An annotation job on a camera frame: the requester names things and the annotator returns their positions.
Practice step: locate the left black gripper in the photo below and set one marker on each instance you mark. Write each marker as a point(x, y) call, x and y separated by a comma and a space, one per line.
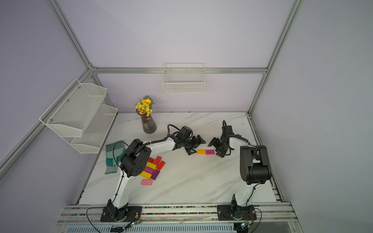
point(196, 144)

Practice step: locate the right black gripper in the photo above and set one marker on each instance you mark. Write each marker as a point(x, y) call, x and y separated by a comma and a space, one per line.
point(214, 142)

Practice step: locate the orange block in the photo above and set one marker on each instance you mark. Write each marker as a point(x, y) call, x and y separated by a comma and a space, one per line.
point(201, 152)

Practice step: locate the magenta block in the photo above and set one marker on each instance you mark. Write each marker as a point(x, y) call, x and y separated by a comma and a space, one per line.
point(210, 152)
point(149, 170)

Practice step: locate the yellow block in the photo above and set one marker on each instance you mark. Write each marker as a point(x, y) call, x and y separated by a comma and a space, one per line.
point(151, 165)
point(146, 175)

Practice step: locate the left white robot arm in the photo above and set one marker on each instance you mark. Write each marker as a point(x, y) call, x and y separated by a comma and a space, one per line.
point(136, 157)

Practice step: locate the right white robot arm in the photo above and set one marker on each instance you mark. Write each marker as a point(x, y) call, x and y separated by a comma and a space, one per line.
point(255, 167)

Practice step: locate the red block right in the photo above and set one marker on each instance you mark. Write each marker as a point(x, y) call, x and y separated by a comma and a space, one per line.
point(160, 165)

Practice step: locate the red block middle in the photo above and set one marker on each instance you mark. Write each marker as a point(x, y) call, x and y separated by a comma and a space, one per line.
point(157, 160)

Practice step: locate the purple block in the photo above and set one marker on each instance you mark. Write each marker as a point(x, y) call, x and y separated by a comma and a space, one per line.
point(155, 174)

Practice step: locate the dark glass vase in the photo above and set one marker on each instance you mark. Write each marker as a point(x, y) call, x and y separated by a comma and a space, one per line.
point(148, 124)

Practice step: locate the magenta block in pile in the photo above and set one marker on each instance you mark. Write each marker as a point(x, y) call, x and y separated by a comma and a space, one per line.
point(149, 170)

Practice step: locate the pink block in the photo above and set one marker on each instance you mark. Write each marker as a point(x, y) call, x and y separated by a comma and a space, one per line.
point(146, 182)

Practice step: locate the yellow flower bouquet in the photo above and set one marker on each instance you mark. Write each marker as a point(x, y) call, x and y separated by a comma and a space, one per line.
point(145, 106)

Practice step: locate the white two-tier mesh shelf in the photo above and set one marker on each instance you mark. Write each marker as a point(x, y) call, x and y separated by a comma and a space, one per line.
point(80, 117)

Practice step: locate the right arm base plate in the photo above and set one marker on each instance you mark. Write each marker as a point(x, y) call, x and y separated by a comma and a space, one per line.
point(236, 212)

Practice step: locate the white wire wall basket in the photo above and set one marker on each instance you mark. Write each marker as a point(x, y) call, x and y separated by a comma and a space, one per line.
point(178, 83)

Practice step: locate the aluminium frame back bar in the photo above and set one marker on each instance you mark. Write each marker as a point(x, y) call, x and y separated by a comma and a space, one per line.
point(160, 70)

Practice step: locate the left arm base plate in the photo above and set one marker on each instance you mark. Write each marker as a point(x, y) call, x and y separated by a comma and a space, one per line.
point(125, 214)

